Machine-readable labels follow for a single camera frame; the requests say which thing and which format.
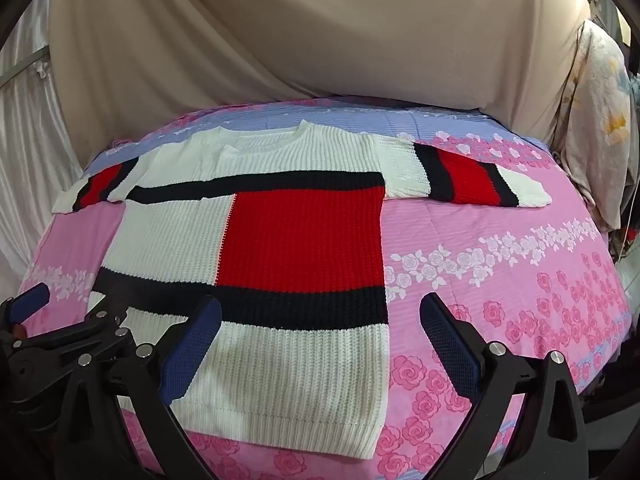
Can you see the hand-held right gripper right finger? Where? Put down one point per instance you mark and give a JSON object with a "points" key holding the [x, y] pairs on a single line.
{"points": [[450, 350]]}

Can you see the floral pillow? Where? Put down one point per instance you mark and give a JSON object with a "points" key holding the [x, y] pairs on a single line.
{"points": [[600, 135]]}

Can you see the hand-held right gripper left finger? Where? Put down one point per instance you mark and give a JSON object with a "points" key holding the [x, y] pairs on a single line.
{"points": [[195, 347]]}

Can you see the white red black knit sweater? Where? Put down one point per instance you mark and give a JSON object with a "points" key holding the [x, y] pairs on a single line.
{"points": [[300, 240]]}

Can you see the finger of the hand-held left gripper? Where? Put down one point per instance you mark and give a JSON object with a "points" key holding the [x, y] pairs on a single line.
{"points": [[30, 297], [105, 327]]}

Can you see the pink floral bed sheet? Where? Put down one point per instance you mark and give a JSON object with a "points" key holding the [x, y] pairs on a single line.
{"points": [[450, 240]]}

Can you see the beige backdrop cloth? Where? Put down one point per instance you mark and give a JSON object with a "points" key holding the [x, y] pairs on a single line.
{"points": [[300, 35]]}

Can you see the white satin curtain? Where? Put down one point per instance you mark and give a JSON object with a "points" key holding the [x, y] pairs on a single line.
{"points": [[30, 160]]}

